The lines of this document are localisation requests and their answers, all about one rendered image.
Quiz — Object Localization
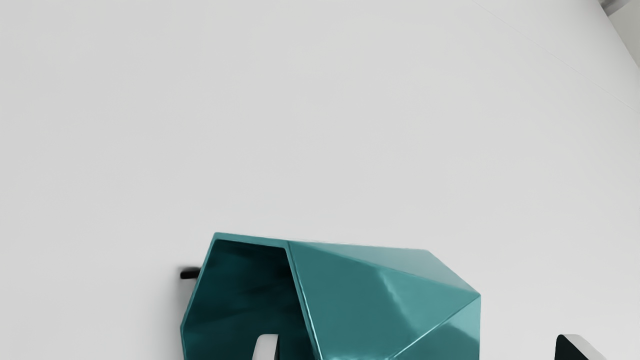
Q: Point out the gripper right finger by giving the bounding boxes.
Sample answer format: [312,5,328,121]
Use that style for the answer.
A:
[554,333,609,360]

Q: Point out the teal faceted mug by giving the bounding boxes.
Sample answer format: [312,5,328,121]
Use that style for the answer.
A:
[180,232,482,360]

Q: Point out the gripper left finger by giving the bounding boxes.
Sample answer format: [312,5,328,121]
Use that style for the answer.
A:
[252,333,280,360]

